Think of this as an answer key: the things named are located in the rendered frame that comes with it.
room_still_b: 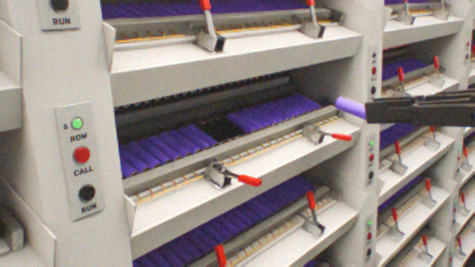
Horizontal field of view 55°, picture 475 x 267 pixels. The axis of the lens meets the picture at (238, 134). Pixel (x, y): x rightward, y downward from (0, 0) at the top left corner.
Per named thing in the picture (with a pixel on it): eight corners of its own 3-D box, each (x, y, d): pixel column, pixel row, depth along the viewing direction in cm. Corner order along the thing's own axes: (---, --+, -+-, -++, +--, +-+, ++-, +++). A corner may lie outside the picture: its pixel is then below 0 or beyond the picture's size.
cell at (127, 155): (123, 153, 69) (150, 175, 65) (113, 156, 67) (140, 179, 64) (124, 143, 68) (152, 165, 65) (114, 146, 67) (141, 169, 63)
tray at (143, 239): (353, 145, 100) (369, 108, 96) (124, 264, 57) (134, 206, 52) (284, 104, 110) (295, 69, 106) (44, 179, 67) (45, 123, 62)
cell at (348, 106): (333, 109, 67) (374, 125, 63) (336, 97, 66) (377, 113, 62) (340, 107, 68) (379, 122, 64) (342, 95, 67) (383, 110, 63)
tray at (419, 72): (453, 94, 151) (473, 55, 144) (372, 135, 107) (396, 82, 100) (398, 69, 161) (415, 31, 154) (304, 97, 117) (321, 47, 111)
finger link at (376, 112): (419, 120, 58) (417, 122, 58) (369, 122, 63) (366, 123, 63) (417, 98, 58) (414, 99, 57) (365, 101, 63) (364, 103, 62)
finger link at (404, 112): (430, 116, 57) (420, 122, 55) (391, 118, 60) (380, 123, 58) (428, 104, 56) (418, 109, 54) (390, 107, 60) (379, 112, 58)
